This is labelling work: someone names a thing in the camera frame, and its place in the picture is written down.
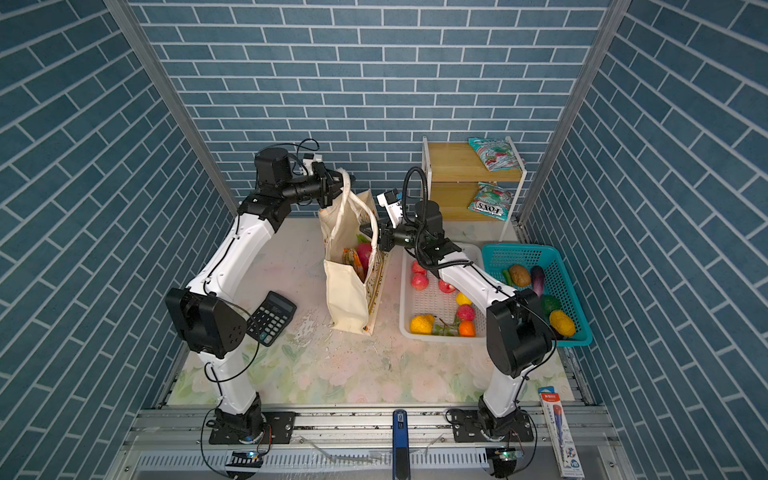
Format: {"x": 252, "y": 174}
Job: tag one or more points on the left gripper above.
{"x": 326, "y": 188}

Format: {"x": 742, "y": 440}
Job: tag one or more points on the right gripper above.
{"x": 388, "y": 238}

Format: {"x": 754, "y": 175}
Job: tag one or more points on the pink dragon fruit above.
{"x": 364, "y": 251}

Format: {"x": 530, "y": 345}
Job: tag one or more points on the cream floral tote bag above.
{"x": 352, "y": 304}

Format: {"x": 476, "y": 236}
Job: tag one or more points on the pink snack bag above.
{"x": 351, "y": 258}

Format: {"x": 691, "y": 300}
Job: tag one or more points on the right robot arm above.
{"x": 518, "y": 338}

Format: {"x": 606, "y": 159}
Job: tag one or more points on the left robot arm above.
{"x": 204, "y": 312}

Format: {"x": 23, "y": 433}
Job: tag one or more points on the teal Fox's candy bag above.
{"x": 492, "y": 201}

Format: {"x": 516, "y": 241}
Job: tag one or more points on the teal candy bag upper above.
{"x": 496, "y": 155}

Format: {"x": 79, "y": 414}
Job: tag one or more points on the red apple right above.
{"x": 416, "y": 268}

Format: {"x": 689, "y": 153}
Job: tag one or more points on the red apple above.
{"x": 416, "y": 268}
{"x": 419, "y": 281}

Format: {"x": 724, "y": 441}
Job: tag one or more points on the red apple left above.
{"x": 419, "y": 281}

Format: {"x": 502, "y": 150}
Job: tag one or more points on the white plastic basket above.
{"x": 433, "y": 301}

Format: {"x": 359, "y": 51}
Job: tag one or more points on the white wooden shelf rack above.
{"x": 454, "y": 172}

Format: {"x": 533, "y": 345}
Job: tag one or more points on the yellow lemon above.
{"x": 422, "y": 325}

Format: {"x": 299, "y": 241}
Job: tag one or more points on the small yellow fruit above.
{"x": 462, "y": 299}

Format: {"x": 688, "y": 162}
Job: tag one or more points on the green grapes bunch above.
{"x": 443, "y": 329}

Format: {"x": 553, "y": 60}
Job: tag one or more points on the pink peach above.
{"x": 465, "y": 312}

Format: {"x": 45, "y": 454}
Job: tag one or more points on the teal plastic basket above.
{"x": 559, "y": 280}

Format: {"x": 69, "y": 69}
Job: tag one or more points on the orange in white basket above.
{"x": 467, "y": 329}

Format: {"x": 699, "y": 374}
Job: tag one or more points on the brown potato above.
{"x": 520, "y": 276}

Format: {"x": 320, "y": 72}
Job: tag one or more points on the black calculator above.
{"x": 270, "y": 319}

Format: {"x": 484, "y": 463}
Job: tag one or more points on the floral table mat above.
{"x": 312, "y": 364}

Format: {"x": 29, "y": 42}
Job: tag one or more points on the purple eggplant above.
{"x": 537, "y": 275}

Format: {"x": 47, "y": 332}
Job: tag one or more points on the green bell pepper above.
{"x": 549, "y": 304}

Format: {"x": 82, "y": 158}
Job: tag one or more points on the blue black handheld device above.
{"x": 401, "y": 468}

